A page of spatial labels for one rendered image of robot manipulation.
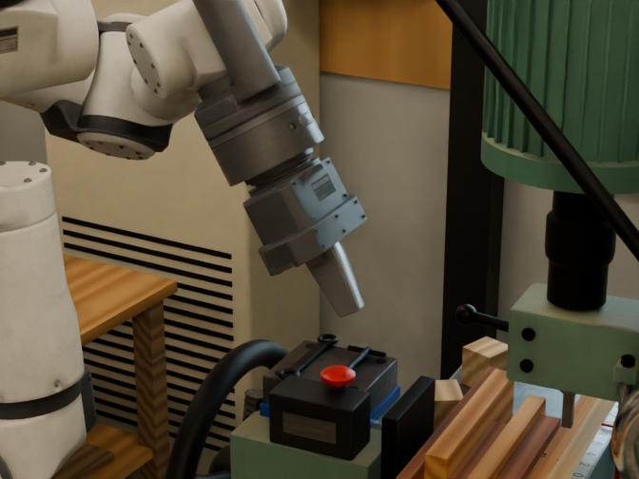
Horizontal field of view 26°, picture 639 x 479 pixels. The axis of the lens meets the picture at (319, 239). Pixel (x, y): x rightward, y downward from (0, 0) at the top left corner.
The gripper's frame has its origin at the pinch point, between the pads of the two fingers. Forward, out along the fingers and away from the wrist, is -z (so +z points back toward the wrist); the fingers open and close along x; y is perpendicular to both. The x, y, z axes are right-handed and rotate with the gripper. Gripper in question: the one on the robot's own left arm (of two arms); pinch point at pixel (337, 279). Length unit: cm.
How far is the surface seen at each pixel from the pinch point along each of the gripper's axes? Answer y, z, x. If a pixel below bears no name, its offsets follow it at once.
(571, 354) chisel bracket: 12.0, -15.1, -9.1
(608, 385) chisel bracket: 13.8, -18.7, -9.1
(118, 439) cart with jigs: -132, -31, -108
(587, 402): 6.4, -23.1, -19.7
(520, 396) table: -2.8, -22.4, -25.6
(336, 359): -8.1, -7.9, -6.5
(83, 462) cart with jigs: -130, -30, -95
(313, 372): -8.8, -7.5, -3.3
